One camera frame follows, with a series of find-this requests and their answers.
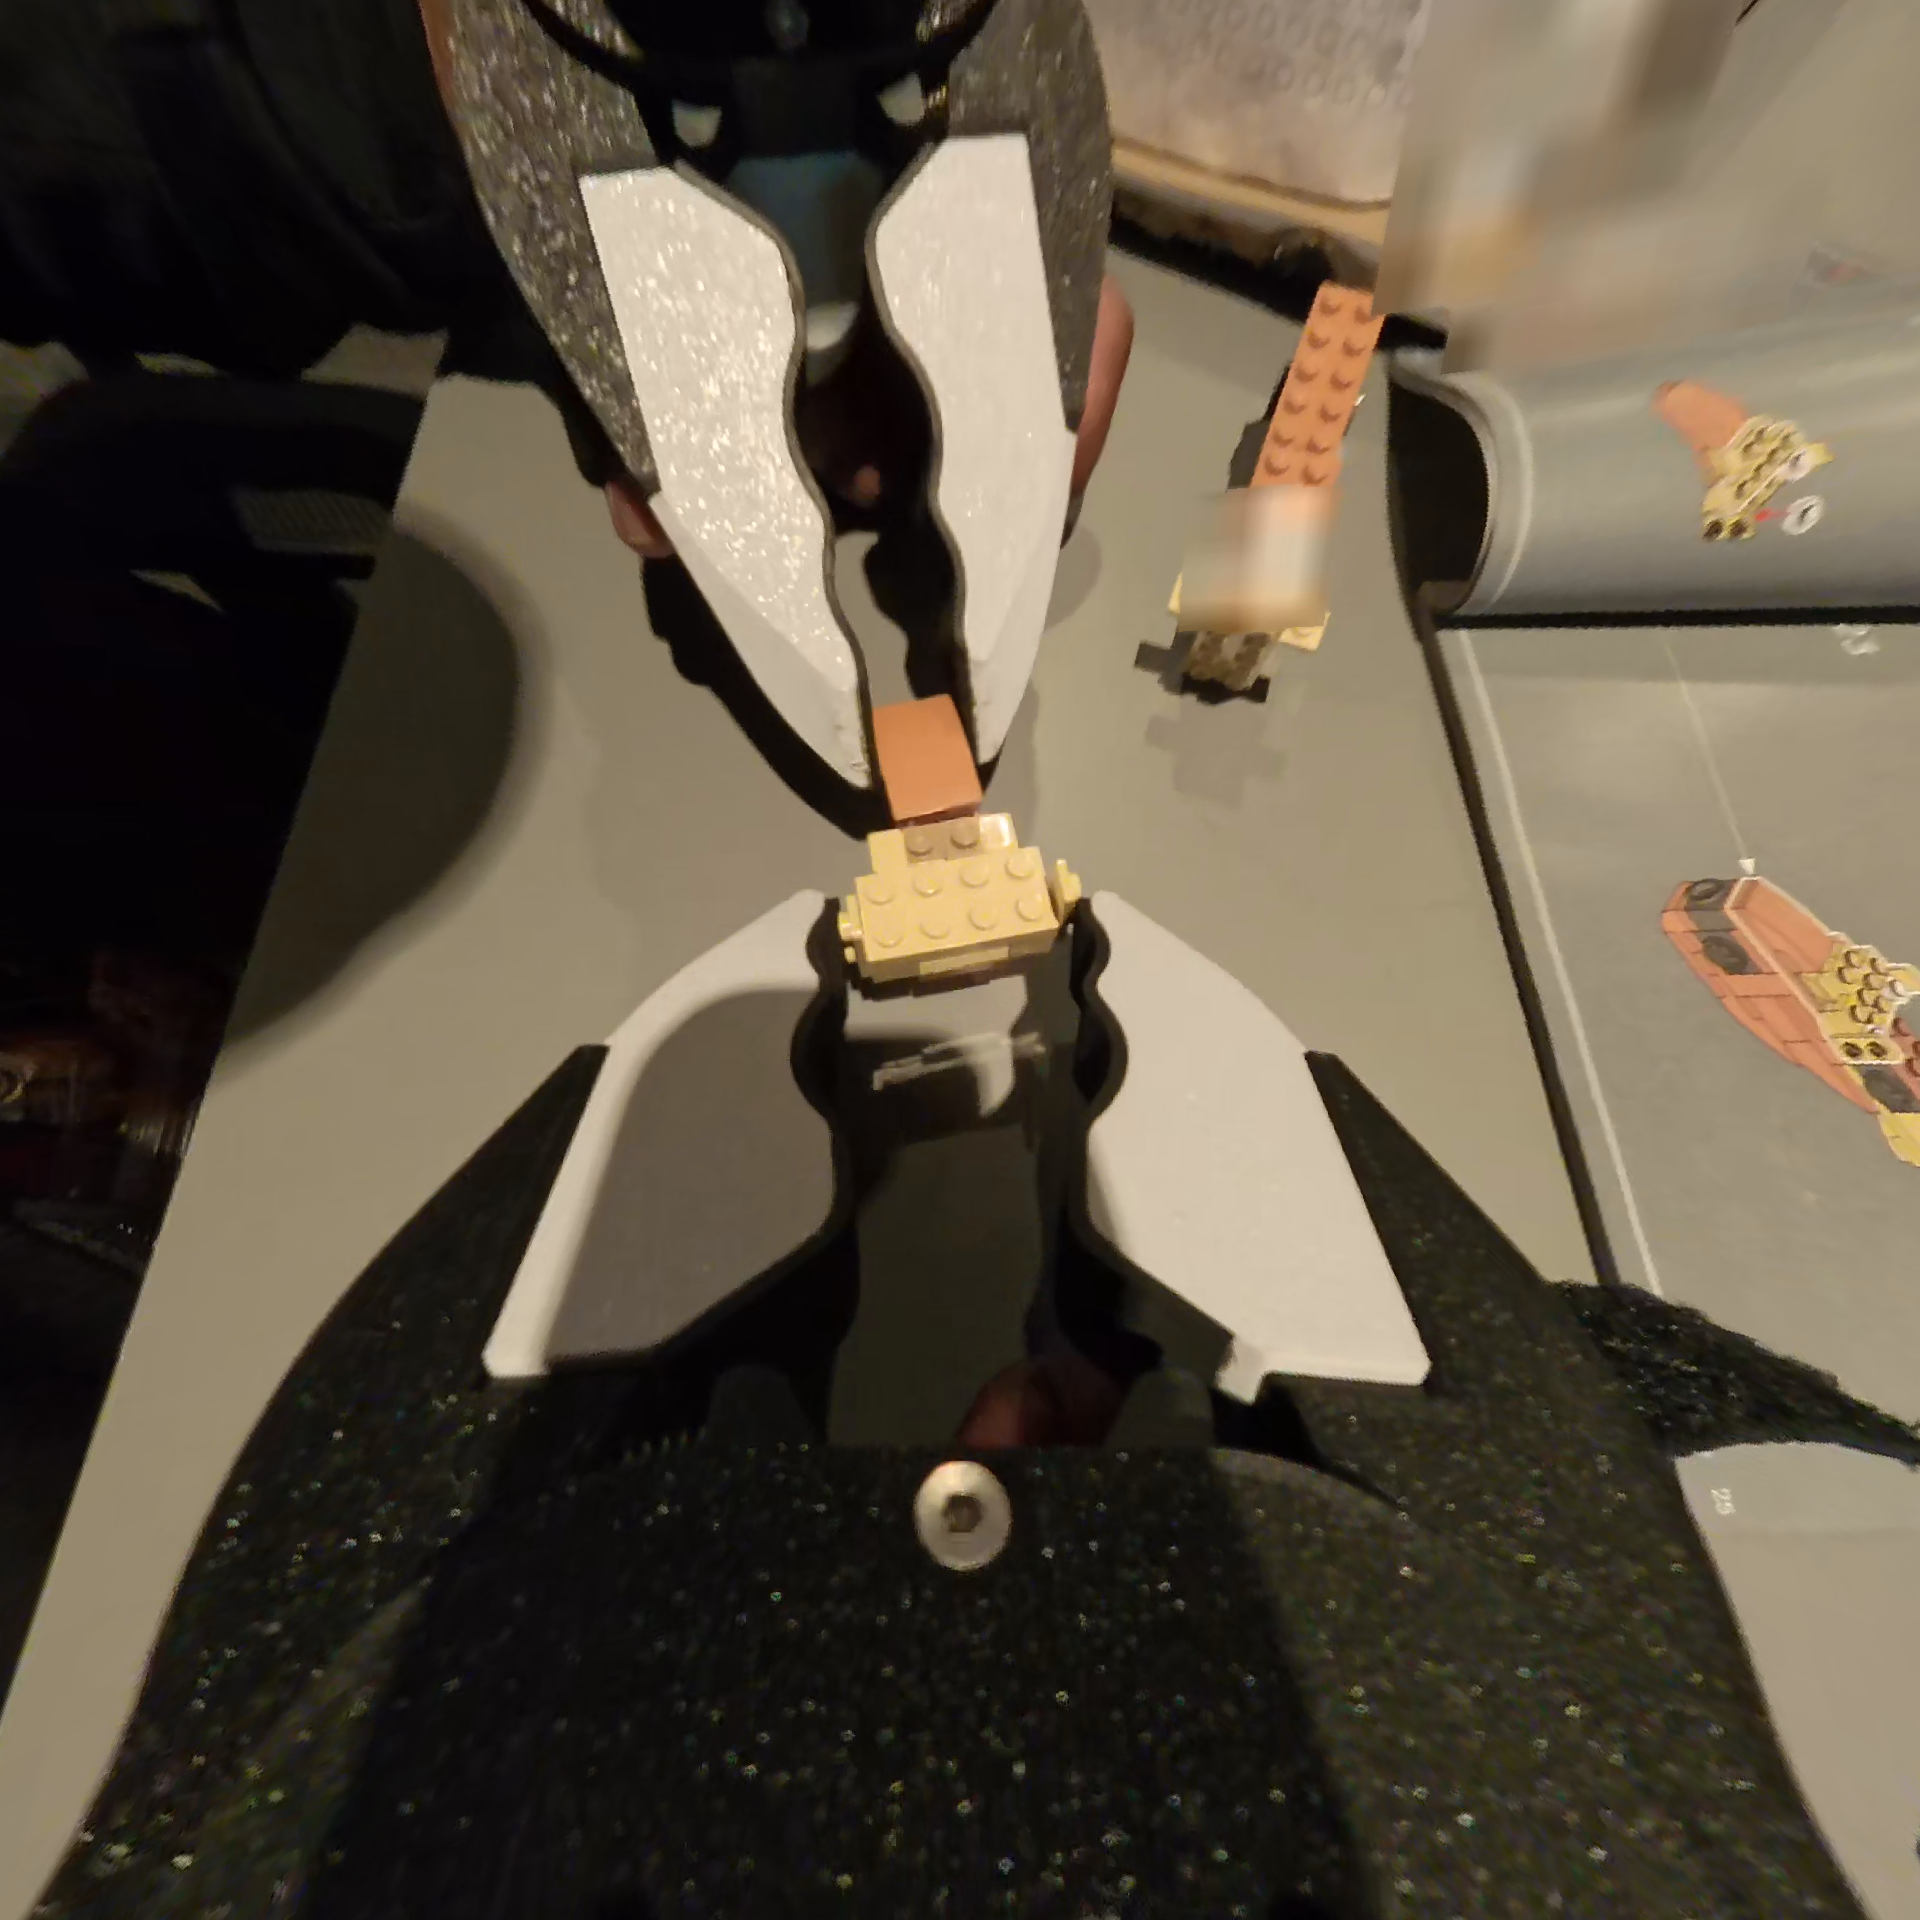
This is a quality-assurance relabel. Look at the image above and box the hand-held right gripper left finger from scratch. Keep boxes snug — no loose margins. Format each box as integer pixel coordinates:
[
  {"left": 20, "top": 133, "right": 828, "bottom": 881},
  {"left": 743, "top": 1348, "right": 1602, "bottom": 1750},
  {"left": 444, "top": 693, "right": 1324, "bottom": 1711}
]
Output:
[{"left": 479, "top": 888, "right": 860, "bottom": 1382}]

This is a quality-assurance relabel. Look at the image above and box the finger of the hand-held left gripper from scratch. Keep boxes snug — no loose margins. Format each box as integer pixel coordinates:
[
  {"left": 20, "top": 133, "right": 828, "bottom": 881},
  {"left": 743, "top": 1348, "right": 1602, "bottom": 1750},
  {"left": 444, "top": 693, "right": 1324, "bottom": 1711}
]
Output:
[
  {"left": 870, "top": 133, "right": 1076, "bottom": 747},
  {"left": 577, "top": 164, "right": 876, "bottom": 789}
]

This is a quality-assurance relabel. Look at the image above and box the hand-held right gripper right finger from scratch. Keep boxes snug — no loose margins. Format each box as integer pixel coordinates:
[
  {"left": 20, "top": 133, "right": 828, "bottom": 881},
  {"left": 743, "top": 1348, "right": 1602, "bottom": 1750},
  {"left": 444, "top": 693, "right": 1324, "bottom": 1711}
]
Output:
[{"left": 1066, "top": 888, "right": 1435, "bottom": 1407}]

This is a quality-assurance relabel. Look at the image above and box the brown brick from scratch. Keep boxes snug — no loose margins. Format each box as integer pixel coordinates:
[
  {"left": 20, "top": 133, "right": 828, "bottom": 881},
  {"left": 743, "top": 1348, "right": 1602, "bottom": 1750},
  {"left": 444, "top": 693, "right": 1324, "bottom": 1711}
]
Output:
[{"left": 874, "top": 693, "right": 989, "bottom": 828}]

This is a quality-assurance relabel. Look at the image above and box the tan brick assembly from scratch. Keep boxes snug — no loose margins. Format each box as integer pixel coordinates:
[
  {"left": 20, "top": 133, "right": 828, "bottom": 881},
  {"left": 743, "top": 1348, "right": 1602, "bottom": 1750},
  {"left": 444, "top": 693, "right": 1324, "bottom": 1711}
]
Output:
[{"left": 834, "top": 806, "right": 1085, "bottom": 997}]

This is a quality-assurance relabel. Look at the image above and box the person's left forearm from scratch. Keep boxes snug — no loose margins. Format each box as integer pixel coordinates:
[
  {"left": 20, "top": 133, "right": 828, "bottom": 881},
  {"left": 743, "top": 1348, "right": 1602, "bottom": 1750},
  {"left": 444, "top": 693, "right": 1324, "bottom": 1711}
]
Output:
[{"left": 0, "top": 0, "right": 471, "bottom": 380}]

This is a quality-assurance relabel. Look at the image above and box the grey desk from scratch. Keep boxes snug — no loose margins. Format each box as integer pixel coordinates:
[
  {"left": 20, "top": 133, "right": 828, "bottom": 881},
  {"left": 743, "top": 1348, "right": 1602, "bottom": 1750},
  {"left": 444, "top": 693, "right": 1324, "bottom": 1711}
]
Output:
[{"left": 29, "top": 247, "right": 1920, "bottom": 1905}]

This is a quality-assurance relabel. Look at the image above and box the person's left hand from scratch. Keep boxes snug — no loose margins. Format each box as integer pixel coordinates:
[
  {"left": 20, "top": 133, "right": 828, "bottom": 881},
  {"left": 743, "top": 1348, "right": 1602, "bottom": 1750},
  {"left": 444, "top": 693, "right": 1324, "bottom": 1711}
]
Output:
[{"left": 1070, "top": 277, "right": 1137, "bottom": 507}]

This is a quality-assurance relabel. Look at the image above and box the orange and tan brick model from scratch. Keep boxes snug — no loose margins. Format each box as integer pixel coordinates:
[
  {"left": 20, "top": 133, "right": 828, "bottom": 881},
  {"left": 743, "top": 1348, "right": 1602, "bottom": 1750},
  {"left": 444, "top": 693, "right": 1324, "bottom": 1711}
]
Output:
[{"left": 1134, "top": 277, "right": 1393, "bottom": 702}]

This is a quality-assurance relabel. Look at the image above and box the white printed paper bag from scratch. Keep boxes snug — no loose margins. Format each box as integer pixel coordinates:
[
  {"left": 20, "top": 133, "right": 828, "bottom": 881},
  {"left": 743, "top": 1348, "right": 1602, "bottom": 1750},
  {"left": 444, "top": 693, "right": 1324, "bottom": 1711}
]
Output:
[{"left": 1079, "top": 0, "right": 1430, "bottom": 207}]

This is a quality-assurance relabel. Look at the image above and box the grey instruction booklet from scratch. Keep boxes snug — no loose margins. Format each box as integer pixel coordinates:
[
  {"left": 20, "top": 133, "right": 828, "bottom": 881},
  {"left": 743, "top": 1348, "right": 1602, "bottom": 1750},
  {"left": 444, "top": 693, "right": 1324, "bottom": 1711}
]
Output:
[{"left": 1387, "top": 0, "right": 1920, "bottom": 1539}]

